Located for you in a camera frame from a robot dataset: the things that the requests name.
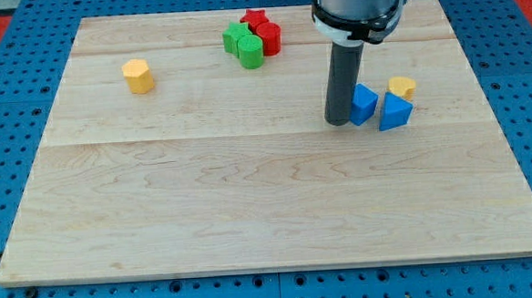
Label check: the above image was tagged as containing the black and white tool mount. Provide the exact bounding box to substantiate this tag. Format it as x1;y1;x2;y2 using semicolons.
311;0;407;47

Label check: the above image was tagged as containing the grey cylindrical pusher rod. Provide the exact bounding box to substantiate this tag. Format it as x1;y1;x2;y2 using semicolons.
324;43;363;126

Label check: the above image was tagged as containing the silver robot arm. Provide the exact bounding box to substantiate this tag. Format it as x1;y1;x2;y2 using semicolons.
311;0;407;126

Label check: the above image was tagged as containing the blue cube block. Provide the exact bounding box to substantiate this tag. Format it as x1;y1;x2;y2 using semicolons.
350;84;378;126

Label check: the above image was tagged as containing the yellow hexagon block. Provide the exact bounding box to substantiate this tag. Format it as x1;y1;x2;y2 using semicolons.
121;58;155;95

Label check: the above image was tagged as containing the yellow heart block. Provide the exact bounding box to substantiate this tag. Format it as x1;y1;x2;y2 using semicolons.
387;76;417;101

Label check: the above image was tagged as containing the blue triangle block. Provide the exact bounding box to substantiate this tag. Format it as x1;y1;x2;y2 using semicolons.
379;92;414;131

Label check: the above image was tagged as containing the red cylinder block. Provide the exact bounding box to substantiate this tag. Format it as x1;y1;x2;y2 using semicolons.
255;22;281;56

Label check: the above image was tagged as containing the green cylinder block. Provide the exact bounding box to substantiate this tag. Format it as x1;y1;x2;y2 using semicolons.
237;35;264;69

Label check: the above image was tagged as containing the red star block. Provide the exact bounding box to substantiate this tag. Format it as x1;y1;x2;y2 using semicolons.
240;8;270;33

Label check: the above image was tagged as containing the green star block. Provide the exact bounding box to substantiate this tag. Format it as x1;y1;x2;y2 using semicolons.
221;22;251;57

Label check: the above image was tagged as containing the wooden board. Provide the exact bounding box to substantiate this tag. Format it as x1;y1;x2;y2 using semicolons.
0;0;532;288

